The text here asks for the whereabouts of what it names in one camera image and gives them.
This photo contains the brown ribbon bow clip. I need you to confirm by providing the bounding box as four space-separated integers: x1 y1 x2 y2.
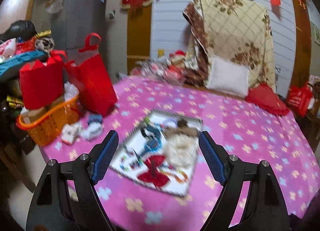
163 119 199 138

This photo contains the navy striped watch strap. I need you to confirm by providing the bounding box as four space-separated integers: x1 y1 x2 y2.
139 124 163 157

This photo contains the striped white jewelry box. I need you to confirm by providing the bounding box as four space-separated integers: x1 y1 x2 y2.
110 110 203 197

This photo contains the pink floral bed sheet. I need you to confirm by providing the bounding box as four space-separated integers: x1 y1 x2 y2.
37 75 316 231

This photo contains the orange plastic basket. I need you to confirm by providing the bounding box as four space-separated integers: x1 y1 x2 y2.
16 95 80 147

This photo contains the cream dotted scrunchie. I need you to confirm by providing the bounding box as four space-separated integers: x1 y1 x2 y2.
163 134 199 168

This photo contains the red bow hair clip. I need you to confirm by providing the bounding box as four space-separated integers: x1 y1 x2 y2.
137 155 170 188

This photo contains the red cushion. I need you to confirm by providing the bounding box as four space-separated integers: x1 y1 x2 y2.
245 83 290 116

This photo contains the red gift bag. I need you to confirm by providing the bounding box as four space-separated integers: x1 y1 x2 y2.
65 33 118 117

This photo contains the red shopping bag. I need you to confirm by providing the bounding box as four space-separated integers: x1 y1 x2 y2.
286 82 313 117

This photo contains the white pillow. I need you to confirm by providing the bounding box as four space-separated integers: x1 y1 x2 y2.
206 56 249 98

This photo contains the clear plastic bag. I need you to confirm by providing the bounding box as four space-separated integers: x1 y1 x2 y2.
130 60 185 85

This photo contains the santa plush toy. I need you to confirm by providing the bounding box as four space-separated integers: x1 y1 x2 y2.
169 50 186 68

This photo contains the floral beige quilt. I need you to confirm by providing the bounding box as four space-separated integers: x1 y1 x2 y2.
183 0 276 90

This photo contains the grey cabinet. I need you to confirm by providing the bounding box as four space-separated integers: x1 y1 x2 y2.
46 0 106 50

